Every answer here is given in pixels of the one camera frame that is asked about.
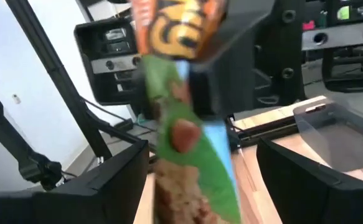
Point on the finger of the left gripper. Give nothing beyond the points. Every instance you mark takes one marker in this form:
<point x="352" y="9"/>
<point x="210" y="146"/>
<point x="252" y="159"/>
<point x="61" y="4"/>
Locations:
<point x="142" y="93"/>
<point x="237" y="77"/>

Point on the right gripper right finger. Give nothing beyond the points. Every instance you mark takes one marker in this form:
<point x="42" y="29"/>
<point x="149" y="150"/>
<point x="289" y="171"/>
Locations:
<point x="293" y="193"/>

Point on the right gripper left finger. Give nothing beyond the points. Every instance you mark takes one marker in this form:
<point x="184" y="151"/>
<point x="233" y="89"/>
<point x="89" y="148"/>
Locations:
<point x="119" y="193"/>

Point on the peanut butter Chewy granola bar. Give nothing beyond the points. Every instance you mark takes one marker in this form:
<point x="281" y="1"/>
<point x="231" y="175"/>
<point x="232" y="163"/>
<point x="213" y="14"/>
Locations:
<point x="193" y="161"/>

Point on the clear plastic bin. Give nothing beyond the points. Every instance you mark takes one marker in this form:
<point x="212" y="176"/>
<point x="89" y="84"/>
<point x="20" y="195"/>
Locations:
<point x="340" y="140"/>

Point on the black jointed pole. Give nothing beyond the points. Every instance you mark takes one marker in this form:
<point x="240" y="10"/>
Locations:
<point x="0" y="124"/>

